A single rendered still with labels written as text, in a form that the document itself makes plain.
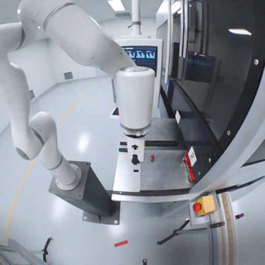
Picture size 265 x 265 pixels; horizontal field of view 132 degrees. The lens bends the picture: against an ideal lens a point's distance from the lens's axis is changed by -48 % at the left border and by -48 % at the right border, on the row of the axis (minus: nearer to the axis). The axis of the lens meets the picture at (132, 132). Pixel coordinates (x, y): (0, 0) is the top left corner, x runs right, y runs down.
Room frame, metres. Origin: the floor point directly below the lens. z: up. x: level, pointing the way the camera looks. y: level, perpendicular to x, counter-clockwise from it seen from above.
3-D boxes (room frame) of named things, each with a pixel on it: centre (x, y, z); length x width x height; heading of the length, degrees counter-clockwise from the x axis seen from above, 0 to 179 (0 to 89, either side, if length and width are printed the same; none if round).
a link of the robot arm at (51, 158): (0.30, 0.41, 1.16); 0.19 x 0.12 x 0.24; 177
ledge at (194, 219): (0.02, -0.34, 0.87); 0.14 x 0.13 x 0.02; 85
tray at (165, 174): (0.30, -0.21, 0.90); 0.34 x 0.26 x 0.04; 85
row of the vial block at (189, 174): (0.29, -0.32, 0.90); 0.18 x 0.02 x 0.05; 175
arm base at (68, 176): (0.27, 0.41, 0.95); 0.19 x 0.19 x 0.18
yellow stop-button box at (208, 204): (0.04, -0.30, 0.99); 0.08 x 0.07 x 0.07; 85
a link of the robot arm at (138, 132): (0.25, -0.01, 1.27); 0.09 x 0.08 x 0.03; 175
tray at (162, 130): (0.64, -0.23, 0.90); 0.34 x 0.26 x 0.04; 85
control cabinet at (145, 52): (1.23, -0.07, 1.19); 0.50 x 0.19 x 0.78; 77
